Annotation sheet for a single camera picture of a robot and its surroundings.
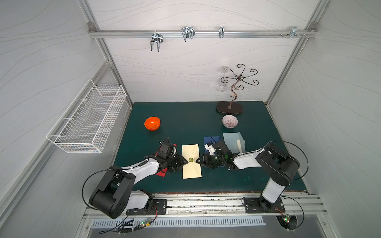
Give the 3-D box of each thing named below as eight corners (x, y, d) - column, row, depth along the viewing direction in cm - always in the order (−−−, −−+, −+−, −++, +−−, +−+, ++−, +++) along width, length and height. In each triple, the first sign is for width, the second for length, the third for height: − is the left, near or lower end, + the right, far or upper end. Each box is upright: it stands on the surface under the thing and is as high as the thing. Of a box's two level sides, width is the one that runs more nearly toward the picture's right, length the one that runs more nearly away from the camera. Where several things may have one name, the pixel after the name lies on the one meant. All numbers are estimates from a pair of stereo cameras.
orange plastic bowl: (145, 131, 105) (142, 126, 101) (147, 121, 111) (145, 116, 107) (159, 131, 105) (158, 126, 101) (161, 121, 111) (160, 116, 107)
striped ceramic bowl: (222, 129, 107) (223, 124, 103) (221, 119, 114) (222, 114, 109) (237, 129, 107) (239, 125, 103) (235, 119, 114) (236, 114, 109)
